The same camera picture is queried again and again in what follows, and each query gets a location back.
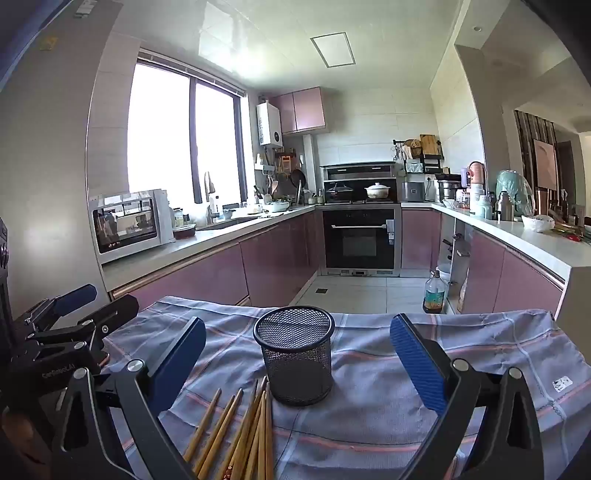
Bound black wall rack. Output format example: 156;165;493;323
393;136;445;174

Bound steel kitchen faucet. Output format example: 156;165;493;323
203;171;219;227

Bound white bowl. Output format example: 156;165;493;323
522;213;556;233

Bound cooking oil bottle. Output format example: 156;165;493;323
422;270;448;315

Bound person's left forearm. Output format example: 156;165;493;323
0;408;51;480

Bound pink kitchen base cabinets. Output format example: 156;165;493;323
110;205;324;309
401;203;573;324

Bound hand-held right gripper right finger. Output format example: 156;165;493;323
389;313;546;480

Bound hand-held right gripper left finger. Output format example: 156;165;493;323
51;316;207;480

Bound pink wall cabinet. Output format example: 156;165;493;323
270;87;328;136

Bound black built-in oven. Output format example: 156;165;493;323
320;205;402;278

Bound blue-grey checked cloth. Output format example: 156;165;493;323
99;295;585;480

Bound kitchen window dark frame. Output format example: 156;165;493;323
128;48;251;219

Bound black mesh holder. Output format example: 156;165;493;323
253;305;336;407

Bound bunch of wooden chopsticks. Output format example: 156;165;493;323
182;375;276;480

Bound white water heater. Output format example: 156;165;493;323
256;102;284;148

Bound black pot with lid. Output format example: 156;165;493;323
325;182;356;203

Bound ceiling light panel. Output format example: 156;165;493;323
310;32;356;69

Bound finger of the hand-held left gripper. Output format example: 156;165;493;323
14;284;98;334
7;294;140;403

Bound steel stock pot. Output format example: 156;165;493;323
436;174;465;202

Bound steel range hood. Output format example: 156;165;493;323
320;161;399;182

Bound grey refrigerator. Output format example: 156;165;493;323
0;0;139;319

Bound white countertop oven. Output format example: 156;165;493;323
89;188;175;265

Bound teal plastic-covered appliance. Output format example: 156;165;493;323
496;170;537;217

